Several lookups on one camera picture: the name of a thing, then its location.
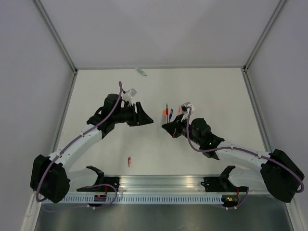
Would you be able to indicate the right aluminium frame post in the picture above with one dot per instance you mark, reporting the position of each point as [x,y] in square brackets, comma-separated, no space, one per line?
[265,32]

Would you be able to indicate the white slotted cable duct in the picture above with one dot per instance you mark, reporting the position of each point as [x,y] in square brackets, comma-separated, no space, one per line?
[171,199]

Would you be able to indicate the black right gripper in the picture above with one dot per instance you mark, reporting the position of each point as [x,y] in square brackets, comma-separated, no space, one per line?
[173,127]

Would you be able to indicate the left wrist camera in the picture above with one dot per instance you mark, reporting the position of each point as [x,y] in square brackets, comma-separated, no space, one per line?
[128,96]

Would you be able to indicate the green highlighter pen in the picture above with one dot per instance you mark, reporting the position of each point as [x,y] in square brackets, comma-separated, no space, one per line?
[140,71]

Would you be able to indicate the aluminium mounting rail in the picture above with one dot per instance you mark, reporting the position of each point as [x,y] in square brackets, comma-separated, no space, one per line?
[165,184]

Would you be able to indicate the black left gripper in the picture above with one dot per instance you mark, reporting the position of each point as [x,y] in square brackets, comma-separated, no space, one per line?
[141,118]

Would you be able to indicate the aluminium frame post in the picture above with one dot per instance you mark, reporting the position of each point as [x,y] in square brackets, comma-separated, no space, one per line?
[265,32]
[54,34]

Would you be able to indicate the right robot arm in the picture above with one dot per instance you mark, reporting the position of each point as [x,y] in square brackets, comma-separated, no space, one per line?
[274,172]

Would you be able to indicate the left aluminium frame post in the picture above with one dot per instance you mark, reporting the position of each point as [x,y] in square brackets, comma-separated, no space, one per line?
[54,34]

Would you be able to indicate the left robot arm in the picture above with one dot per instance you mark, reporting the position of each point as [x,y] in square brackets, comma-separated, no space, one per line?
[51,175]

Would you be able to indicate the blue gel pen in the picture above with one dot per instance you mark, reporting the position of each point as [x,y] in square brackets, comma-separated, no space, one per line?
[170,114]

